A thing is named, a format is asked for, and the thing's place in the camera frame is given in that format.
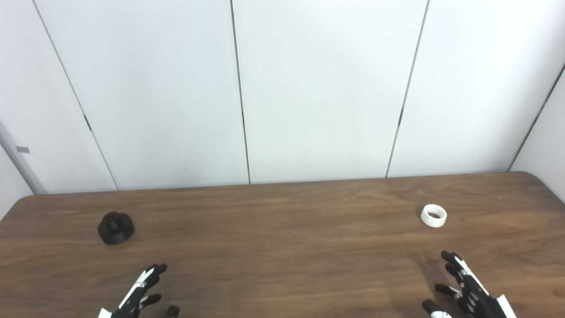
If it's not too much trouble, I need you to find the white and black right hand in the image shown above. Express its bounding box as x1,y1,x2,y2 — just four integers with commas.
422,250,517,318

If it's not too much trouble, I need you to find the white and black left hand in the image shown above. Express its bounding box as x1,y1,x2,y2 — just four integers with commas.
98,264,180,318

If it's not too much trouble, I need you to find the round black part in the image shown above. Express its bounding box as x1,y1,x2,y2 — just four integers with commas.
98,212,135,245

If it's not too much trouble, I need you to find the white ribbed ring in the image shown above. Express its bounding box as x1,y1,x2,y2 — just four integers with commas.
420,204,448,228

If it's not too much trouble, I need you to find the grey corner post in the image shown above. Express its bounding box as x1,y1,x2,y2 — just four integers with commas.
0,119,47,195

